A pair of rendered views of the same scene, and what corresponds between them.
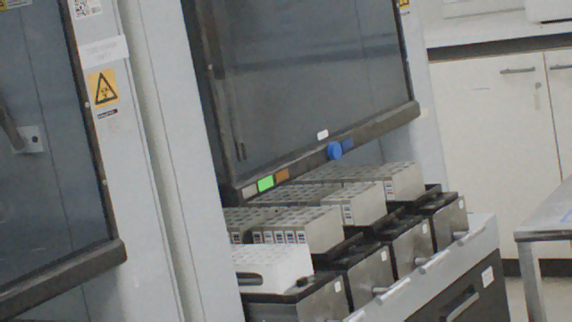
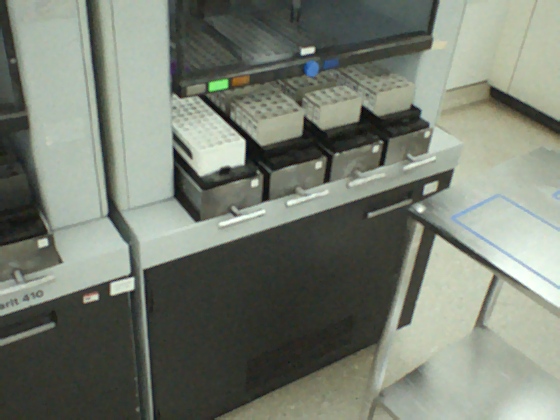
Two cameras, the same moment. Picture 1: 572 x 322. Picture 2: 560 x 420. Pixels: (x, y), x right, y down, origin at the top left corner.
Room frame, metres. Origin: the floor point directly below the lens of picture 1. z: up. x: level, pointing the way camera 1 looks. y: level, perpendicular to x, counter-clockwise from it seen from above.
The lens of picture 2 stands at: (0.87, -0.41, 1.47)
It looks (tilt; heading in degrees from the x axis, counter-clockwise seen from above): 36 degrees down; 19
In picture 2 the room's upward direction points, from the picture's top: 5 degrees clockwise
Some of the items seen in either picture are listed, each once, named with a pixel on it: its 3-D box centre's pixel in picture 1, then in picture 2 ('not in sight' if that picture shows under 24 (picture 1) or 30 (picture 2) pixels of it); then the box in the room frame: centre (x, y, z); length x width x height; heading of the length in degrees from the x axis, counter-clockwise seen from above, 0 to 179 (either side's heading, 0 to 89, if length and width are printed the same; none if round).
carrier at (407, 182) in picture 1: (404, 183); (391, 99); (2.19, -0.20, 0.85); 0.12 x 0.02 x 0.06; 143
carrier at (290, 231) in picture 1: (309, 233); (272, 121); (1.96, -0.01, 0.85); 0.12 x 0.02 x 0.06; 144
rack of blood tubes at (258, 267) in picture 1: (222, 271); (189, 127); (1.88, 0.14, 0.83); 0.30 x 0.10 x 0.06; 54
